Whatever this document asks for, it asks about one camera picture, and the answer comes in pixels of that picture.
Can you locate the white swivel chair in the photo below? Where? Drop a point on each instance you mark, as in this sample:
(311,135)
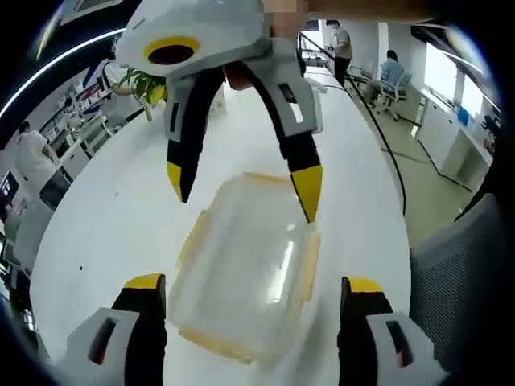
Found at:
(396,94)

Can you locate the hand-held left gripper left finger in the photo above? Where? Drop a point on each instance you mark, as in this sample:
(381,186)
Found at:
(120,346)

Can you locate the computer monitor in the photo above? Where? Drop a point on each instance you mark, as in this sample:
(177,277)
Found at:
(10,184)

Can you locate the ceiling air vent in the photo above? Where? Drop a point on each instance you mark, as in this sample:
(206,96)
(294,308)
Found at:
(90,8)

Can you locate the ceiling light strip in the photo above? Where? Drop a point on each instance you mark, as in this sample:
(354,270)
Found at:
(52,68)

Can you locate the clear container with yellow plastic buckles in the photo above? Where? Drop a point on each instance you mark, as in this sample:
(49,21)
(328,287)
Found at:
(245,261)

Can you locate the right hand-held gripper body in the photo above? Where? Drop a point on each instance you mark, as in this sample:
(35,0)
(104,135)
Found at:
(209,24)

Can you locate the green potted plant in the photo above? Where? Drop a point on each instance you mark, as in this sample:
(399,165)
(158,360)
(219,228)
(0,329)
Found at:
(149,86)

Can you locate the white cabinet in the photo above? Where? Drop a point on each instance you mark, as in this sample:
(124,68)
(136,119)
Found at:
(454,136)

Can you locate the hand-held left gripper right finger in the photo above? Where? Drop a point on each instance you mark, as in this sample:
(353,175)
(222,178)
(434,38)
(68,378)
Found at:
(362,346)

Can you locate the grey mesh office chair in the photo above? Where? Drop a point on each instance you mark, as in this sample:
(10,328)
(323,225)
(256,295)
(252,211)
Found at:
(454,281)

